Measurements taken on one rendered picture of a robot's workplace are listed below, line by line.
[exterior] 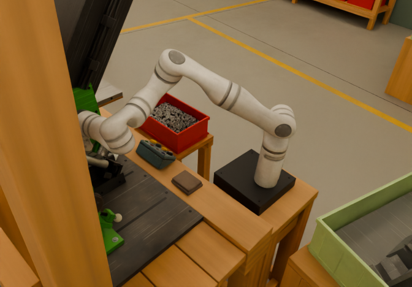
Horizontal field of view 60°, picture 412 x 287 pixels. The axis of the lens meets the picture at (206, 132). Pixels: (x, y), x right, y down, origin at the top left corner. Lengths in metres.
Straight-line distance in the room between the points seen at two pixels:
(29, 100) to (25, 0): 0.10
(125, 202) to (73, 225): 0.80
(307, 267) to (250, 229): 0.24
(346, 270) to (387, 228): 0.29
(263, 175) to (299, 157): 1.67
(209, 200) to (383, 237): 0.63
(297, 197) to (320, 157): 1.63
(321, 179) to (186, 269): 1.88
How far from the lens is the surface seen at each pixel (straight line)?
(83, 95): 1.29
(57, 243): 0.56
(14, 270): 0.79
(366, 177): 3.06
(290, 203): 1.45
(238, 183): 1.40
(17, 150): 0.44
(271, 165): 1.34
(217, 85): 1.14
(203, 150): 1.82
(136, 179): 1.42
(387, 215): 1.56
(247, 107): 1.17
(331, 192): 2.82
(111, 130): 0.93
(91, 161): 1.32
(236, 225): 1.28
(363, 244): 1.42
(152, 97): 1.04
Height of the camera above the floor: 1.89
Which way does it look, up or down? 37 degrees down
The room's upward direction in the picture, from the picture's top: 3 degrees clockwise
